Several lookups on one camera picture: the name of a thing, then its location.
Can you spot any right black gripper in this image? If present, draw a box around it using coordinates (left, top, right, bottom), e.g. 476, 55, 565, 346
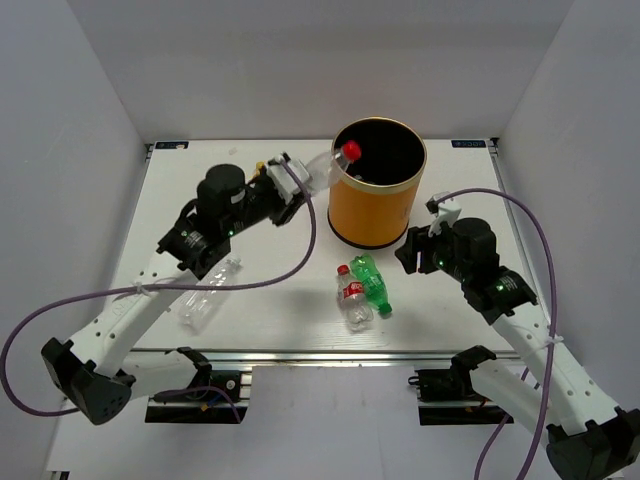
394, 216, 471, 282

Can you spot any green plastic bottle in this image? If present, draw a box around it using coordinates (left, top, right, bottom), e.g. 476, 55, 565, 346
349, 254, 392, 318

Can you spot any large red label bottle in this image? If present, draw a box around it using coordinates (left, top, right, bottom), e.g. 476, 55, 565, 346
305, 140, 362, 195

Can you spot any blue corner sticker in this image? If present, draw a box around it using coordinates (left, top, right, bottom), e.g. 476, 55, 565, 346
451, 139, 486, 149
154, 141, 189, 150

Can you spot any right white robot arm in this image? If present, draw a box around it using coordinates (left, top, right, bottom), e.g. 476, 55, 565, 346
395, 218, 639, 479

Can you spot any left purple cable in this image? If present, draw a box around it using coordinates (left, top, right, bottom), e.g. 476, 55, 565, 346
0, 158, 317, 417

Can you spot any left blue corner sticker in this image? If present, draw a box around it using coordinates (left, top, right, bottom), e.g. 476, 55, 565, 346
154, 141, 189, 150

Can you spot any orange cylindrical bin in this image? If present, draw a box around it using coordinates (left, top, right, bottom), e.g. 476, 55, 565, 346
327, 117, 428, 250

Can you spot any small red label bottle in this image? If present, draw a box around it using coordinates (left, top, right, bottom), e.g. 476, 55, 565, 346
336, 264, 373, 332

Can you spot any right blue corner sticker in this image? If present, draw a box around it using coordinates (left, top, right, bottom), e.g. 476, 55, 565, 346
451, 139, 486, 149

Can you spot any yellow cap small bottle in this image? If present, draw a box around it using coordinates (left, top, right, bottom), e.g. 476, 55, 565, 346
251, 162, 265, 180

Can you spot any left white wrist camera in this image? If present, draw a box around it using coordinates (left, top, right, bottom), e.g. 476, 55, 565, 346
266, 152, 311, 205

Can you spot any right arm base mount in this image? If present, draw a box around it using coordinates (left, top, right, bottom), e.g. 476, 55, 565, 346
407, 345, 505, 426

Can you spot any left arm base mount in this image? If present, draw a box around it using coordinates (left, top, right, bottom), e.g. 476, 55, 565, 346
145, 347, 248, 425

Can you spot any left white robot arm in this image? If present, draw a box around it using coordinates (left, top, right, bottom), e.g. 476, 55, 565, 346
41, 158, 313, 425

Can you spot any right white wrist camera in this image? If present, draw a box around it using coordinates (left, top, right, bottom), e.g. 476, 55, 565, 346
425, 192, 461, 237

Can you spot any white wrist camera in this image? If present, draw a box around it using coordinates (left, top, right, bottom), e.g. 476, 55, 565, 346
425, 192, 461, 237
266, 152, 311, 205

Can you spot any clear crushed plastic bottle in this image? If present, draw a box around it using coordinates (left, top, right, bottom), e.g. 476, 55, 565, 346
176, 256, 242, 335

